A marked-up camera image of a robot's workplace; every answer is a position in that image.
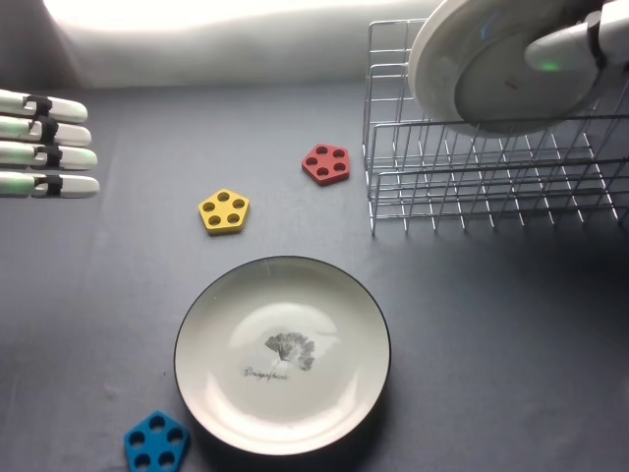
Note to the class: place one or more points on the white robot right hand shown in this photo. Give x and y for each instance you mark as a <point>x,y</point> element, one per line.
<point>565,51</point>

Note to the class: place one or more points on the white ginkgo print plate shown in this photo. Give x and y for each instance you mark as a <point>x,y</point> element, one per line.
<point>282,354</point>
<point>467,64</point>

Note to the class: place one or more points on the blue pentagon block with holes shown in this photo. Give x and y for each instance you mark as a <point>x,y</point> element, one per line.
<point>156,450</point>

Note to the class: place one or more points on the red pentagon block with holes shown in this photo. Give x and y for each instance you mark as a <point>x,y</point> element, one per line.
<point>325,181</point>

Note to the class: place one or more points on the white backdrop curtain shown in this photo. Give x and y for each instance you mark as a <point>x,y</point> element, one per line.
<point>221,44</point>

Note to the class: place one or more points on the grey table cloth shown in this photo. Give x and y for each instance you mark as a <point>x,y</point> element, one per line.
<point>123,275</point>

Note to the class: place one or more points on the yellow pentagon block with holes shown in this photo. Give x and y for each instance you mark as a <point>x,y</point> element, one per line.
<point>222,227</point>

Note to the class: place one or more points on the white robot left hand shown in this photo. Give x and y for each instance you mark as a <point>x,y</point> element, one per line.
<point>19,128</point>

